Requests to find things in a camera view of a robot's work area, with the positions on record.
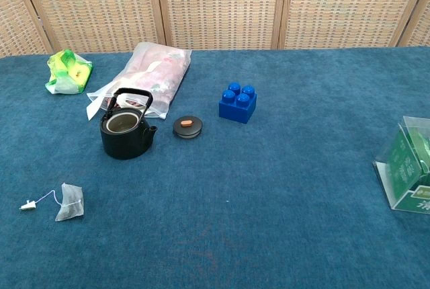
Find pyramid tea bag with string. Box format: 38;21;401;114
19;183;85;222

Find black teapot lid orange knob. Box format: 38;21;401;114
172;116;204;140

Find clear bag with pink cloth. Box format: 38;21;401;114
86;42;193;122

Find black cast iron teapot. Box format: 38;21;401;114
99;87;159;161

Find clear box green tea sachets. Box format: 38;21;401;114
372;115;430;215

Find blue toy building block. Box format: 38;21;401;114
218;81;258;124

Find blue table cloth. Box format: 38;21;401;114
0;46;430;289

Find woven bamboo folding screen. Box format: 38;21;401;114
0;0;430;57

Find green yellow snack packet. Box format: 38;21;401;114
45;48;93;95

